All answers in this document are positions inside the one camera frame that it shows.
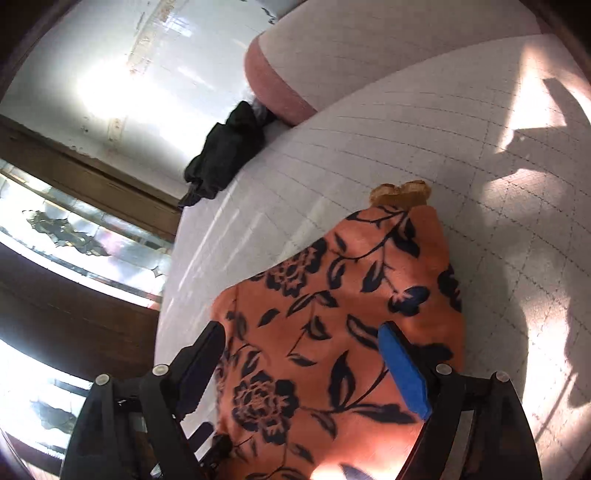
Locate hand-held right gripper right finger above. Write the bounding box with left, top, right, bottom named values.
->
left=377, top=323, right=543, bottom=480

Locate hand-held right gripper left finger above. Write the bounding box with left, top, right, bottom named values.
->
left=60, top=320, right=226, bottom=480

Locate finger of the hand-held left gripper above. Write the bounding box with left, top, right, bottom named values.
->
left=188, top=418, right=232, bottom=480

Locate orange floral cloth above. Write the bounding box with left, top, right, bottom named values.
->
left=210, top=205, right=465, bottom=480

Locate pink checked bed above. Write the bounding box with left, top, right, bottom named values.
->
left=154, top=34, right=591, bottom=480

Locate stained glass window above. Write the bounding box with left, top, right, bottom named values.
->
left=0, top=157, right=174, bottom=462

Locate yellow cloth piece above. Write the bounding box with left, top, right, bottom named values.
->
left=369, top=180, right=432, bottom=207

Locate black garment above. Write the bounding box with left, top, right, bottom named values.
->
left=178, top=100, right=265, bottom=208

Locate pink-edged white pillow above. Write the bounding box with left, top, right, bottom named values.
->
left=244, top=0, right=543, bottom=126

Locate wooden window frame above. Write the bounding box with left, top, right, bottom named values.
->
left=0, top=113, right=183, bottom=384

